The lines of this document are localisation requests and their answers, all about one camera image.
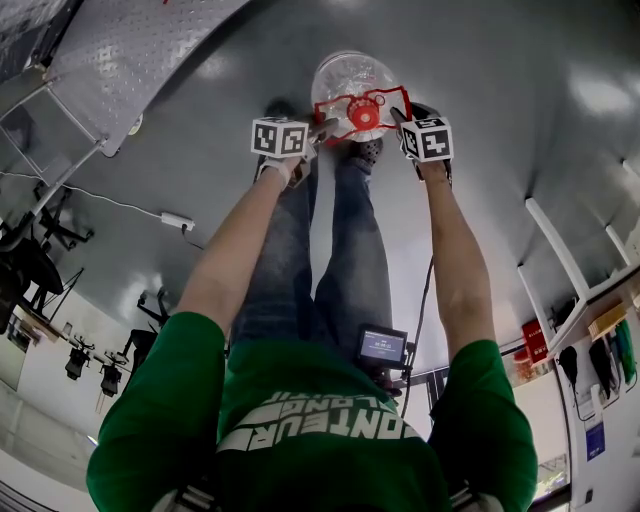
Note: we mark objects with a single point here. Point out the person's right leg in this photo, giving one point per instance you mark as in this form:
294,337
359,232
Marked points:
355,260

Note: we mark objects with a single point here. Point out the green item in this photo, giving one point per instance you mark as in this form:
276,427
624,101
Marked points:
626,350

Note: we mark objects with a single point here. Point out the person's right shoe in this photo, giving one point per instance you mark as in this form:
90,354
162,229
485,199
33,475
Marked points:
365,152

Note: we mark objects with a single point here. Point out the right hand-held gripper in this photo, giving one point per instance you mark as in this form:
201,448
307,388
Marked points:
427,140

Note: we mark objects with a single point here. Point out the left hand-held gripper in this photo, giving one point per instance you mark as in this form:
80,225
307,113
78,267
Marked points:
280,137

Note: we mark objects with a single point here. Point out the person's right forearm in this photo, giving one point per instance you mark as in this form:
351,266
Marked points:
457,260

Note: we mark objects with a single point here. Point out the white power strip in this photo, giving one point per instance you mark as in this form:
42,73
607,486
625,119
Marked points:
176,220

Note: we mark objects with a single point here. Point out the person's green printed shirt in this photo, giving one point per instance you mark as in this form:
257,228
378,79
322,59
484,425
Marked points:
310,450

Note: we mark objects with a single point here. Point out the red cardboard box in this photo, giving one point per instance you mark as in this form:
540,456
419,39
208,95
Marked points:
534,342

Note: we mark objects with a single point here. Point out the clear water jug red cap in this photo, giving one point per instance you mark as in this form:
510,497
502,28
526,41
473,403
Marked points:
350,80

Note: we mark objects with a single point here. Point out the white wristband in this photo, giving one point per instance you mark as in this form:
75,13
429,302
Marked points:
275,172

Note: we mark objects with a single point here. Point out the person's left leg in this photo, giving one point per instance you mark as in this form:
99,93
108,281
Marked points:
280,260

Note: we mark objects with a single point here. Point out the person's left forearm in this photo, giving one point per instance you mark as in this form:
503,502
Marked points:
235,250

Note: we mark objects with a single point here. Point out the small black monitor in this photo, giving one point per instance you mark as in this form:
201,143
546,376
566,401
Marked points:
382,345

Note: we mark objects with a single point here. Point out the person's leg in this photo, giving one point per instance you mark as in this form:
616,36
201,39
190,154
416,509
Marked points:
280,260
355,260

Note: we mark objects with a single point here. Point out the black bag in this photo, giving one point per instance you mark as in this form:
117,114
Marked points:
600,365

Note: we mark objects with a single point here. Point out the black pouch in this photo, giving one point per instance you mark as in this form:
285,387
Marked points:
568,360

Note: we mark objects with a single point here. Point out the person's shoe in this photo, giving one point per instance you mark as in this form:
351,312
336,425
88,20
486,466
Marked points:
365,152
280,109

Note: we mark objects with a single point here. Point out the person's left shoe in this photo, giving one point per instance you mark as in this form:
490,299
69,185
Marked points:
280,109

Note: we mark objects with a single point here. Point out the small wooden box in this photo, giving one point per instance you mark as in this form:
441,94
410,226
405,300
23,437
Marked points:
607,321

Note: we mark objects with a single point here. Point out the grey platform trolley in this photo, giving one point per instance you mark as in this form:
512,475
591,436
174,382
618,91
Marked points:
125,60

